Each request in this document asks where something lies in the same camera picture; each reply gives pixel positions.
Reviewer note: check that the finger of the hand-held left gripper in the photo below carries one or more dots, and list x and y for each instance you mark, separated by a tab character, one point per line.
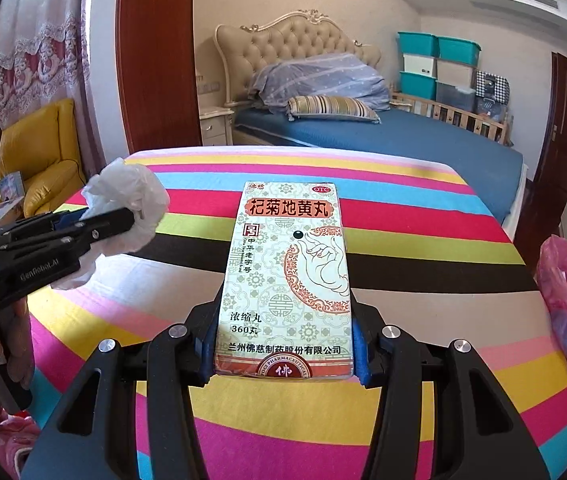
71	220
108	225

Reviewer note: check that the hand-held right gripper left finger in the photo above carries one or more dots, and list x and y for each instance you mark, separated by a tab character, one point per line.
208	355

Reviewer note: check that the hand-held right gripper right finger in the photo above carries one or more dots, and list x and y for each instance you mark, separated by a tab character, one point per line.
360	357

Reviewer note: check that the white plastic bag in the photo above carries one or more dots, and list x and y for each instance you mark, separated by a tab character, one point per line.
131	190

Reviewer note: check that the patterned medicine box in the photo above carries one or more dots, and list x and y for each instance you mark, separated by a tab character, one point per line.
283	270

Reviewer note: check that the yellow armchair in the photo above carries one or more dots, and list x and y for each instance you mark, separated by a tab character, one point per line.
48	160

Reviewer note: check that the rainbow striped tablecloth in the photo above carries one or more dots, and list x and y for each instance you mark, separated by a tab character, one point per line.
413	270

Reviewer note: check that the cream nightstand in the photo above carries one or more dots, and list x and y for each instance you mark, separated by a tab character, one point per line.
216	127

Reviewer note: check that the pink lace curtain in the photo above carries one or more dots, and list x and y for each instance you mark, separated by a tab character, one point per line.
28	50

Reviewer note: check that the bed with blue sheet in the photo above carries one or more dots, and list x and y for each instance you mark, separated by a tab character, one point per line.
413	145

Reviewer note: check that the beige tufted headboard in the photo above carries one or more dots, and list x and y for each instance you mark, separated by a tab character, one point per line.
273	45

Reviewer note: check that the striped pillow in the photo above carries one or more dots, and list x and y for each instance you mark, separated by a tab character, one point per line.
333	109

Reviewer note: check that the blue grey duvet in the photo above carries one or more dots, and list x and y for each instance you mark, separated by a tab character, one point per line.
323	80

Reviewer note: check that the dark grey storage box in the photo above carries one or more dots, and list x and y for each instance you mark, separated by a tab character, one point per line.
455	97

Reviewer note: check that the teal storage box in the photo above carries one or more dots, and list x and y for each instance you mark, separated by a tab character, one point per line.
417	86
417	44
458	50

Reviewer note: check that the dark bag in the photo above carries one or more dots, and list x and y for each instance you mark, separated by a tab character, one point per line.
491	110

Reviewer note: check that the dark wooden door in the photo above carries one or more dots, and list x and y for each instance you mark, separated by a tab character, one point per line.
558	150

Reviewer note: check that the white storage box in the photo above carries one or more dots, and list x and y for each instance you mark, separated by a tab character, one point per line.
419	66

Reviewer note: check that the beige storage box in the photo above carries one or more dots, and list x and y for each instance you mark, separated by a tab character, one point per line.
456	72

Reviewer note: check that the checkered bag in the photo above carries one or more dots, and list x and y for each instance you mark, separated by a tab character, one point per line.
491	85

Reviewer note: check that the wooden crib rail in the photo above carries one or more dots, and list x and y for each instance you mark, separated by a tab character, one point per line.
463	122

